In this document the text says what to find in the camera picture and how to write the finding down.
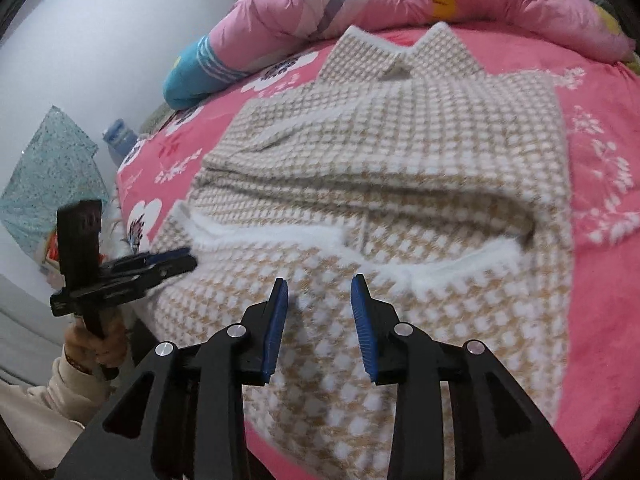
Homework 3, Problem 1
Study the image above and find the teal speckled cloth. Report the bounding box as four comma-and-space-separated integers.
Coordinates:
0, 105, 109, 257

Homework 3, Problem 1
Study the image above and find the person's left forearm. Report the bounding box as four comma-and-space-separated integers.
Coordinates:
0, 355, 109, 472

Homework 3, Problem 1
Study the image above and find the green patterned pillow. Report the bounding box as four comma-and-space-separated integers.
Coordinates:
140, 102, 181, 136

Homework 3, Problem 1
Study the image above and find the person's left hand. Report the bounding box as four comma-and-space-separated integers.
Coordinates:
64, 310, 128, 369

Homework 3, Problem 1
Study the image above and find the beige houndstooth coat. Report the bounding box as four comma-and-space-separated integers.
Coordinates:
147, 22, 576, 480

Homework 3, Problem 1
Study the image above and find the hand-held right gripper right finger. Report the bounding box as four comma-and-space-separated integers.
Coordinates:
350, 273, 583, 480

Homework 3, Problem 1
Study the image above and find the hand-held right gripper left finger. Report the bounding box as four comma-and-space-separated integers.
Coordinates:
52, 276, 291, 480

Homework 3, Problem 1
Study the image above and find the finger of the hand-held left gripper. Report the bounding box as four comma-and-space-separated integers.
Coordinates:
102, 254, 199, 291
107, 247, 192, 272

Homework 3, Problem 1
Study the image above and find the pink floral bed blanket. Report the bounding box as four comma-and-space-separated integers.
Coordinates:
115, 20, 640, 480

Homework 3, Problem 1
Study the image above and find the pink floral quilt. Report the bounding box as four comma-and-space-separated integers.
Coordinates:
162, 0, 634, 111

